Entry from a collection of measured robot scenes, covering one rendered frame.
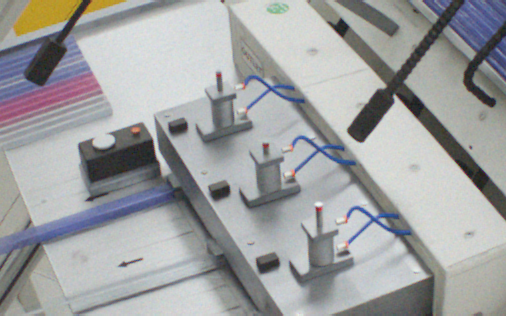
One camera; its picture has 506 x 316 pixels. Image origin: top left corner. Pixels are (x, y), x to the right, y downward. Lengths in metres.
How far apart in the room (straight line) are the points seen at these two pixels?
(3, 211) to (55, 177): 1.34
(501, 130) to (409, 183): 0.10
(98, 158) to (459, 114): 0.36
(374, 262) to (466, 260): 0.09
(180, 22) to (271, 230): 0.48
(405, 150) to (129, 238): 0.28
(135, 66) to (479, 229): 0.54
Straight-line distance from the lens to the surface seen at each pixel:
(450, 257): 1.07
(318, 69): 1.30
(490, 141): 1.15
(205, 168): 1.21
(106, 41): 1.54
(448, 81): 1.22
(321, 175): 1.19
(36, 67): 1.15
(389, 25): 1.28
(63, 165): 1.35
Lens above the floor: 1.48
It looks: 14 degrees down
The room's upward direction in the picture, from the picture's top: 38 degrees clockwise
